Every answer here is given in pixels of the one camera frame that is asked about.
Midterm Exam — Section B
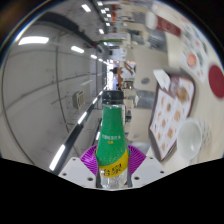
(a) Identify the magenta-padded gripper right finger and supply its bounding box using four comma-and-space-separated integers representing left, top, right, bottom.
126, 145, 167, 190

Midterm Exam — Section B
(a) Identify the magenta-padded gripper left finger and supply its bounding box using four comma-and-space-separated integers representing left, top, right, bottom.
58, 144, 100, 190

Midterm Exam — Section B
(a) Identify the green-labelled clear drink bottle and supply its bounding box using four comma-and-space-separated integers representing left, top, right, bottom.
94, 89, 131, 190

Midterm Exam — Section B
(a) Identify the white mug with dark dots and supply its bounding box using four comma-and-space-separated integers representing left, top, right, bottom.
176, 118, 212, 161

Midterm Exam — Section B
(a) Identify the dark tray with printed liner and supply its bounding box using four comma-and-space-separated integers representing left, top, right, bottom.
148, 69, 196, 163

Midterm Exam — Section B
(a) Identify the ceiling air conditioner unit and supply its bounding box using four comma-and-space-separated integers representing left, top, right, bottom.
72, 90, 86, 110

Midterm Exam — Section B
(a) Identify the crumpled white napkin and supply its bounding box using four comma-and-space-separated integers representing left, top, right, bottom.
152, 68, 172, 91

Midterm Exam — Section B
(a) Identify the person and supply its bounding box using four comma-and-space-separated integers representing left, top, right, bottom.
109, 61, 136, 90

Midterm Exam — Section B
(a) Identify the flat round red coaster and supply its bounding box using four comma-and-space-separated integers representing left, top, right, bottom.
208, 64, 224, 99

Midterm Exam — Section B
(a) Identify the printed paper leaflet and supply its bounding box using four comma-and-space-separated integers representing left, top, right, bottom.
181, 23, 210, 83

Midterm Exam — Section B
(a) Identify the group of ceiling lights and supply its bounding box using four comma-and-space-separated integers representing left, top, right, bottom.
18, 1, 115, 66

